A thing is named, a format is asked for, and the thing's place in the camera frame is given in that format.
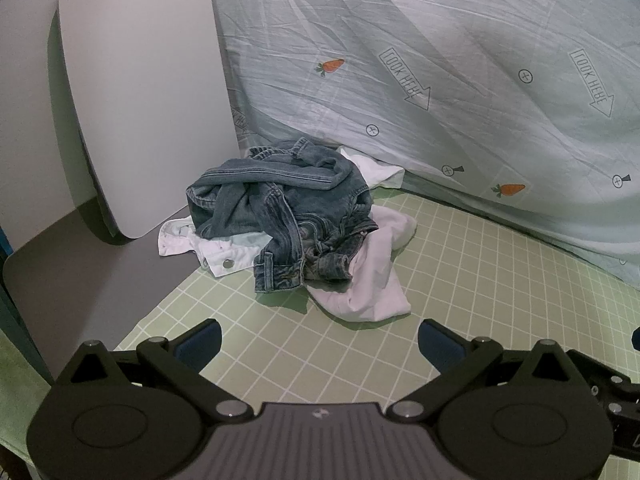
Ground carrot print bed sheet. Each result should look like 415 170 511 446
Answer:
210 0 640 286

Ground grey rounded board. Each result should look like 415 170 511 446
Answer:
2 195 201 386

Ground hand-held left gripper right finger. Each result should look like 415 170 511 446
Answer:
387 317 593 421

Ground green checked mat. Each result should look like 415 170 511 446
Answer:
0 180 640 480

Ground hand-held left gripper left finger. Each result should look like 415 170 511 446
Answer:
52 319 256 421

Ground blue denim jeans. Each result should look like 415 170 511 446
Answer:
186 136 379 295

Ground white garment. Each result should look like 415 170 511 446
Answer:
339 146 406 190
306 205 418 323

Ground white shirt with snap button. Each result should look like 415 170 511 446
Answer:
157 215 273 278

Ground white rounded board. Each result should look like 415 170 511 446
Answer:
57 0 241 246

